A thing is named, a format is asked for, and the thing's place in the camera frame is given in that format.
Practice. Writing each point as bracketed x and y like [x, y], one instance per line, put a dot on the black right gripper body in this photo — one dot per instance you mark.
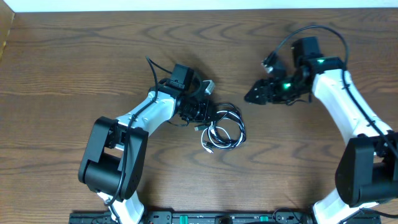
[285, 89]

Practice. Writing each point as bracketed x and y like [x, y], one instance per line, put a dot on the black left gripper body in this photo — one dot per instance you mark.
[201, 110]

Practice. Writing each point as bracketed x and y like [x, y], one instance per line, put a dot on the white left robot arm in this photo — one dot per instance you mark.
[113, 160]

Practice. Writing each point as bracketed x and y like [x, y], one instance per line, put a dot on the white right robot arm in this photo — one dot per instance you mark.
[366, 175]

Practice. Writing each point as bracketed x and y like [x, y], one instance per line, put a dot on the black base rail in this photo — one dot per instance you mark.
[194, 218]

